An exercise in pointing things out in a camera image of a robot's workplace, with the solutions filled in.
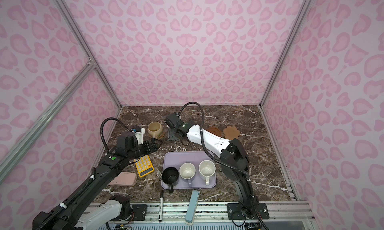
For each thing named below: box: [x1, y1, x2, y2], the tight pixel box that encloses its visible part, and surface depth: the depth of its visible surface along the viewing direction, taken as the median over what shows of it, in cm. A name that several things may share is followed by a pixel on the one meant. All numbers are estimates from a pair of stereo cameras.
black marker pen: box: [158, 189, 164, 223], surface depth 76 cm
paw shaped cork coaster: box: [223, 125, 240, 140], surface depth 106 cm
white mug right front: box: [198, 159, 216, 186], surface depth 82 cm
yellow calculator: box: [135, 154, 155, 178], surface depth 88 cm
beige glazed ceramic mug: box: [147, 121, 163, 139], surface depth 100 cm
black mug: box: [161, 166, 179, 194], surface depth 80 cm
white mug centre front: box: [179, 162, 197, 188], surface depth 82 cm
